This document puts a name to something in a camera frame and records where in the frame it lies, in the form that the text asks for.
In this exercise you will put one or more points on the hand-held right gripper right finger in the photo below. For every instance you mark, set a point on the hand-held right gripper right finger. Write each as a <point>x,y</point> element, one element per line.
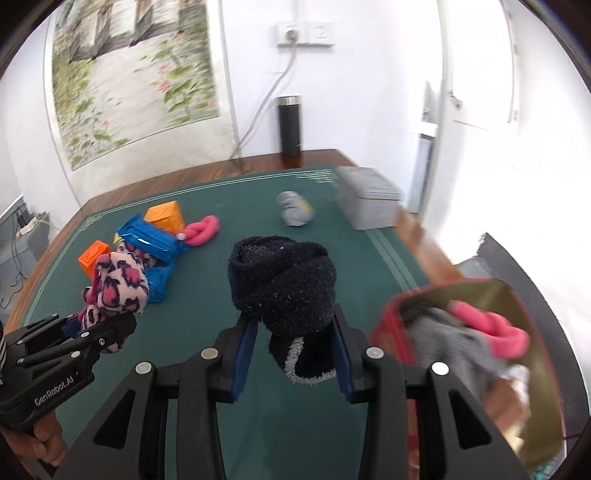
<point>344,355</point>

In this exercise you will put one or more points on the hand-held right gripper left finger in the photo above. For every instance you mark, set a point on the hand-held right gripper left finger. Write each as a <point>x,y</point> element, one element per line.
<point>244,360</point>

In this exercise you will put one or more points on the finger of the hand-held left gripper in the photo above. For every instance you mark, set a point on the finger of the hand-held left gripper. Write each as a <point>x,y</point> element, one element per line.
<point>41,330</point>
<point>111,330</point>

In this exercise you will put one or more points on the pink leopard print sock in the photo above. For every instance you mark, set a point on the pink leopard print sock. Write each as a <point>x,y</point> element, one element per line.
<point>120,281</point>

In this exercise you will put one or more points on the orange cube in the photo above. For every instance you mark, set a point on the orange cube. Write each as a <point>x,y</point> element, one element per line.
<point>164,217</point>
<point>92,261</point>

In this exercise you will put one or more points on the navy sock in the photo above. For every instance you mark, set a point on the navy sock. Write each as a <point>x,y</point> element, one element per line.
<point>281,281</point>

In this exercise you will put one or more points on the pink twisted toy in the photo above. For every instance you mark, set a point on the pink twisted toy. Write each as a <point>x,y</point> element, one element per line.
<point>494,330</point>
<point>201,230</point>

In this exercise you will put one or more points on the red tin container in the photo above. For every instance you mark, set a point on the red tin container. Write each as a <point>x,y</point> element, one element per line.
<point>540,392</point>

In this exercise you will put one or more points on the person's left hand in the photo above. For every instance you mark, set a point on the person's left hand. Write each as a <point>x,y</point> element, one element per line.
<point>46,438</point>

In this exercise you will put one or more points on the grey cabinet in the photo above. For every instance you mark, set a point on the grey cabinet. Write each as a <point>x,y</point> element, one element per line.
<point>18,258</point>

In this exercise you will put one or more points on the green table mat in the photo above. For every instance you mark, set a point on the green table mat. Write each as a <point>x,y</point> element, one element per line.
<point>207,277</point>

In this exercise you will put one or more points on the white power strip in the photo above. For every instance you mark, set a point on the white power strip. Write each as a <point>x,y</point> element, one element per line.
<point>32,225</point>

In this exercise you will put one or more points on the small grey rolled sock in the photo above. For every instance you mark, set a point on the small grey rolled sock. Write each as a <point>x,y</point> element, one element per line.
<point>295,210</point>

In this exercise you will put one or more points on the grey tin box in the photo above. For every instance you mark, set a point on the grey tin box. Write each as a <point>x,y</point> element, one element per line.
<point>369,198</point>

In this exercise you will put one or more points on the black thermos bottle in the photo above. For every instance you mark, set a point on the black thermos bottle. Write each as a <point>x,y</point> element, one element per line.
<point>289,127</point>

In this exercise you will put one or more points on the white door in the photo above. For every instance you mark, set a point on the white door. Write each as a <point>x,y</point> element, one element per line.
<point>480,60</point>

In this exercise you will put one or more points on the lotus painting wall scroll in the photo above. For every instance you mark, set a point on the lotus painting wall scroll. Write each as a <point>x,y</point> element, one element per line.
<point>134,78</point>

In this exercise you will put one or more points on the white wall socket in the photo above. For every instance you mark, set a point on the white wall socket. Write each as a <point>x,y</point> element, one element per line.
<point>307,33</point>

